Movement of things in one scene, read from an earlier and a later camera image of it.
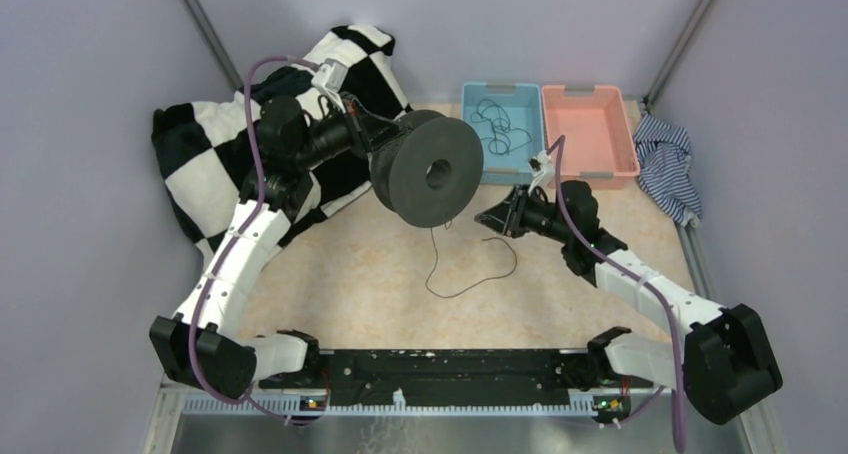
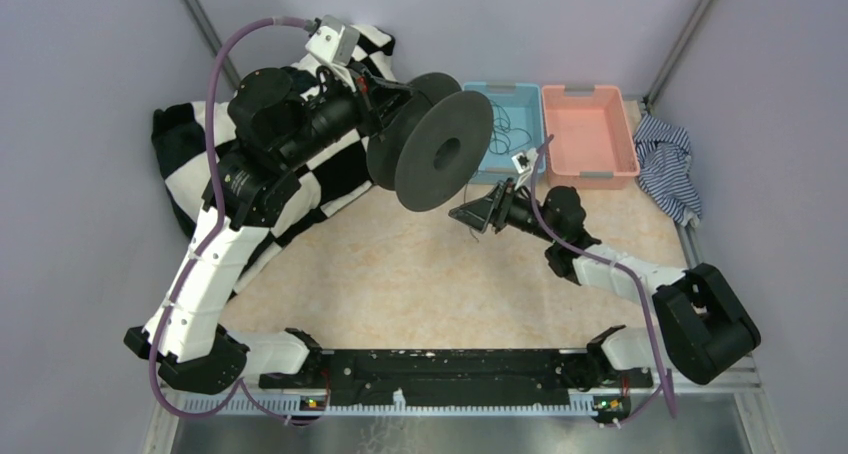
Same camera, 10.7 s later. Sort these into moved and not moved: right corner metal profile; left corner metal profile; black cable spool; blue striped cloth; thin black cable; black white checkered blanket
Moved: black cable spool; thin black cable
Not moved: right corner metal profile; black white checkered blanket; left corner metal profile; blue striped cloth
